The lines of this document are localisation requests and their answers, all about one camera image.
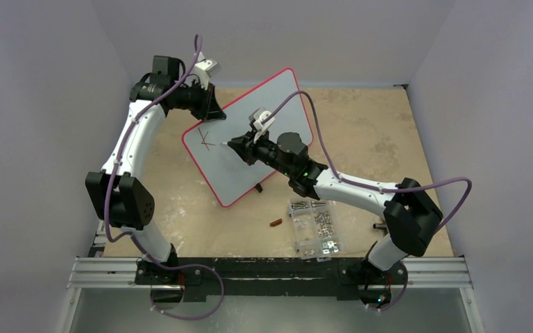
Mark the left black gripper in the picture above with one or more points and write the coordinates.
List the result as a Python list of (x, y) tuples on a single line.
[(209, 109)]

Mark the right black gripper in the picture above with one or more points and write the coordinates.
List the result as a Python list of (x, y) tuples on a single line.
[(250, 148)]

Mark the pink framed whiteboard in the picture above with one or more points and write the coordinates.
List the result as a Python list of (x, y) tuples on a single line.
[(228, 177)]

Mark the red marker cap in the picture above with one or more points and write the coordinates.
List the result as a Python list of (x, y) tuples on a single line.
[(275, 223)]

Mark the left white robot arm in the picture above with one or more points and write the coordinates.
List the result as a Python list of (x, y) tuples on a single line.
[(123, 204)]

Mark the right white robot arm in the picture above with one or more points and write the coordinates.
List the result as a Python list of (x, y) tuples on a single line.
[(411, 216)]

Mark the clear plastic screw box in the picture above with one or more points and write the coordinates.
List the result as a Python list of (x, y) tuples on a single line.
[(320, 234)]

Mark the black metal clamp tool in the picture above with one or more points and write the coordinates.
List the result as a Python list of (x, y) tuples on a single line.
[(379, 226)]

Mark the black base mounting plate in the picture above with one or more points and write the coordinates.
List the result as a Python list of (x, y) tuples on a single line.
[(344, 278)]

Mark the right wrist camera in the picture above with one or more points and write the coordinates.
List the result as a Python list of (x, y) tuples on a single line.
[(260, 121)]

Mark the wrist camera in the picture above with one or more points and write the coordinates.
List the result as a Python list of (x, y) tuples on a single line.
[(260, 121), (205, 69)]

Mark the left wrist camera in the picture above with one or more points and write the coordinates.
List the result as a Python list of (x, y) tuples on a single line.
[(205, 69)]

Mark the aluminium frame rail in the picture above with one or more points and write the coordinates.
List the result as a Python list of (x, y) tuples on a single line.
[(439, 297)]

